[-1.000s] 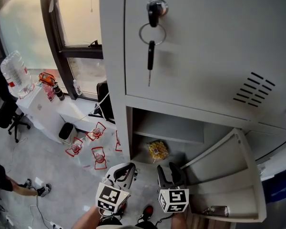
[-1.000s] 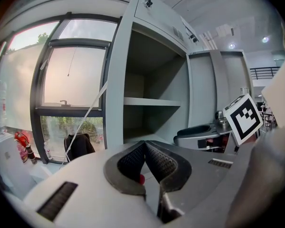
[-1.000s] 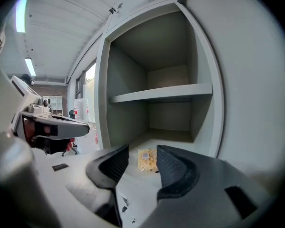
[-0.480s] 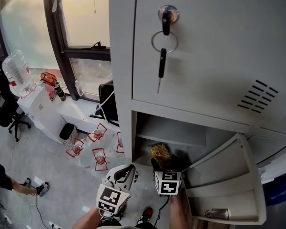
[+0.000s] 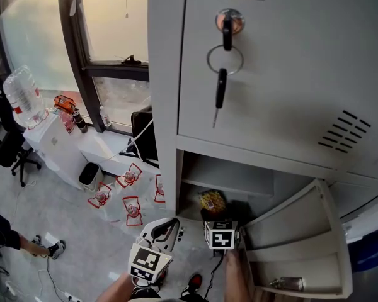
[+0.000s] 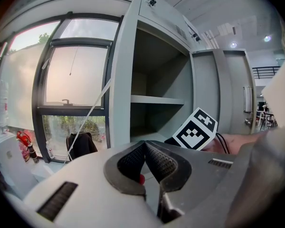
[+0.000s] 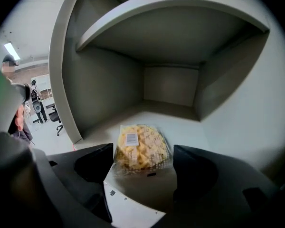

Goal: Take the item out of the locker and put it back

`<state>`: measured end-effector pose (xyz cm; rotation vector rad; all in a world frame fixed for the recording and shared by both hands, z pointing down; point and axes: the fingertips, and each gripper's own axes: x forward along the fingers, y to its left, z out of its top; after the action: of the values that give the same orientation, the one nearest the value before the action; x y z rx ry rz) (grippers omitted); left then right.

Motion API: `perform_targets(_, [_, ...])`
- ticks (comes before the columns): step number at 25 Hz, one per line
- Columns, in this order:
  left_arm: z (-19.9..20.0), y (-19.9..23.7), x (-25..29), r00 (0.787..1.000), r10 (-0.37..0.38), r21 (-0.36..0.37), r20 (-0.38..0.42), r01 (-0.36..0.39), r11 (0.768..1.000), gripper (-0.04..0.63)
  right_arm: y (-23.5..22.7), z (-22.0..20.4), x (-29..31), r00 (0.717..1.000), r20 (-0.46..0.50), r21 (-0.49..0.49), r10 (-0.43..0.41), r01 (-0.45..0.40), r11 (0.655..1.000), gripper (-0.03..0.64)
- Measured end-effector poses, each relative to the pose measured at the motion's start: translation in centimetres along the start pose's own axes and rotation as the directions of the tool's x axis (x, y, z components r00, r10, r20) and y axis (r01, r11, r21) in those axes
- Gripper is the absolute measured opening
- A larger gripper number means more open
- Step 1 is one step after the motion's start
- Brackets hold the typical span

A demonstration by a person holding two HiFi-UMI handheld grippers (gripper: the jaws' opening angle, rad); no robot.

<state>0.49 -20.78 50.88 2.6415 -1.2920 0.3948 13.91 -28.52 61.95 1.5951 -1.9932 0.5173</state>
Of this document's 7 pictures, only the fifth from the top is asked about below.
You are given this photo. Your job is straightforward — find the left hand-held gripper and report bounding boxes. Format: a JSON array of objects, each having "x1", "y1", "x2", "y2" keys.
[{"x1": 127, "y1": 217, "x2": 181, "y2": 288}]

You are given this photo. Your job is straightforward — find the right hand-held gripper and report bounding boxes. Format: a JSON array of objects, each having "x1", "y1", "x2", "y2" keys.
[{"x1": 200, "y1": 199, "x2": 251, "y2": 258}]

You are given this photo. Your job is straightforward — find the yellow snack packet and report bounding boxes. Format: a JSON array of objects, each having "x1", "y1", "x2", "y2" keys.
[{"x1": 198, "y1": 189, "x2": 227, "y2": 215}]

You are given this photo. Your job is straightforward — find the grey metal locker cabinet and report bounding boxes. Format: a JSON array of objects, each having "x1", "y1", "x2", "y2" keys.
[{"x1": 147, "y1": 0, "x2": 378, "y2": 300}]

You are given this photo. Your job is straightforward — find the person's right forearm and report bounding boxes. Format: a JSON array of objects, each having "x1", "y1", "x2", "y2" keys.
[{"x1": 223, "y1": 249, "x2": 251, "y2": 302}]

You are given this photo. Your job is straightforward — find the person's left forearm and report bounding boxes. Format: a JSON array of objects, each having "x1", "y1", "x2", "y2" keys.
[{"x1": 96, "y1": 272, "x2": 136, "y2": 302}]

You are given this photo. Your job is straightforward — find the grey locker door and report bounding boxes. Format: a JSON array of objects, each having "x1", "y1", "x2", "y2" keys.
[{"x1": 239, "y1": 178, "x2": 353, "y2": 300}]

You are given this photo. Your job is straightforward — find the person's right shoe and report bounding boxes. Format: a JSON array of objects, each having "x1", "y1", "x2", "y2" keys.
[{"x1": 181, "y1": 274, "x2": 204, "y2": 298}]

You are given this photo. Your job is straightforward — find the small black waste bin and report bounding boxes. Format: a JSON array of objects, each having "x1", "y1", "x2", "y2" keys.
[{"x1": 78, "y1": 162, "x2": 104, "y2": 191}]

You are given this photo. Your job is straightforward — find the black backpack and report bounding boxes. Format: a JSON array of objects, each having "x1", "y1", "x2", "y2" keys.
[{"x1": 130, "y1": 105, "x2": 161, "y2": 166}]

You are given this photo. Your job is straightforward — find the white window sill ledge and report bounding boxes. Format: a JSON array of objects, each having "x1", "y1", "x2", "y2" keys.
[{"x1": 78, "y1": 130, "x2": 161, "y2": 176}]

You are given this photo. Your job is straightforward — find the small clear plastic bottle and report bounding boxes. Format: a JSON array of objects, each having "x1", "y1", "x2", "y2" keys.
[{"x1": 100, "y1": 106, "x2": 112, "y2": 128}]

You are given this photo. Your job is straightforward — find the white water dispenser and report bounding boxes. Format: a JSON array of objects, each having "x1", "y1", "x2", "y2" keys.
[{"x1": 22, "y1": 111, "x2": 89, "y2": 191}]

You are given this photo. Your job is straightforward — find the black tumbler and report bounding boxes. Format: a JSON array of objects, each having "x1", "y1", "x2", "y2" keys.
[{"x1": 72, "y1": 111, "x2": 89, "y2": 134}]

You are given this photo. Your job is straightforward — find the white counter unit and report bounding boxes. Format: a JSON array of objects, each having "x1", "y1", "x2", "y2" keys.
[{"x1": 340, "y1": 212, "x2": 378, "y2": 245}]

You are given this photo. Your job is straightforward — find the pink patterned bag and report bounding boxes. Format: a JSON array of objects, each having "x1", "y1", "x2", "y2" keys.
[{"x1": 59, "y1": 110, "x2": 75, "y2": 135}]

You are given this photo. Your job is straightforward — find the blue box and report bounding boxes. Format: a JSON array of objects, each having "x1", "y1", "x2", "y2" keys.
[{"x1": 348, "y1": 231, "x2": 378, "y2": 273}]

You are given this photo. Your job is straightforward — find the orange bag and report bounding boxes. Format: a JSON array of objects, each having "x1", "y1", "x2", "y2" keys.
[{"x1": 53, "y1": 95, "x2": 78, "y2": 115}]

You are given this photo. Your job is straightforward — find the black office chair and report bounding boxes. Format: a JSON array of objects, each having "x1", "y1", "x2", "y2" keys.
[{"x1": 0, "y1": 86, "x2": 42, "y2": 187}]

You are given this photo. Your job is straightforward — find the large clear water bottle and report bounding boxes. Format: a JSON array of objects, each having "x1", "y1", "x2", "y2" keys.
[{"x1": 2, "y1": 65, "x2": 50, "y2": 130}]

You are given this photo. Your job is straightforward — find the clear water jug red handle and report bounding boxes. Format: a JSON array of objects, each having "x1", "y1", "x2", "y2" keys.
[
  {"x1": 115, "y1": 163, "x2": 143, "y2": 189},
  {"x1": 122, "y1": 196, "x2": 144, "y2": 227},
  {"x1": 87, "y1": 182, "x2": 113, "y2": 209},
  {"x1": 153, "y1": 174, "x2": 166, "y2": 204}
]

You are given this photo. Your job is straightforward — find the white rope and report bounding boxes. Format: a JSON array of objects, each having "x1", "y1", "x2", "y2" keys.
[{"x1": 112, "y1": 118, "x2": 154, "y2": 160}]

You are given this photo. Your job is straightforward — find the black floor cable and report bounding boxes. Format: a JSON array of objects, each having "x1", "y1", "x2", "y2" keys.
[{"x1": 37, "y1": 256, "x2": 67, "y2": 295}]

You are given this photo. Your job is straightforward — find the black keys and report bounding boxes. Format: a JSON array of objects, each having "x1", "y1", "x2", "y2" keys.
[{"x1": 206, "y1": 8, "x2": 245, "y2": 128}]

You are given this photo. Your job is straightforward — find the black window handle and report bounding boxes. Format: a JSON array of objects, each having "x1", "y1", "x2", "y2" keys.
[{"x1": 121, "y1": 54, "x2": 142, "y2": 65}]

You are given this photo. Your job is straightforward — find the black window frame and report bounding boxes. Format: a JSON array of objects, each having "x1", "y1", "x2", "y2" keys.
[{"x1": 0, "y1": 0, "x2": 151, "y2": 135}]

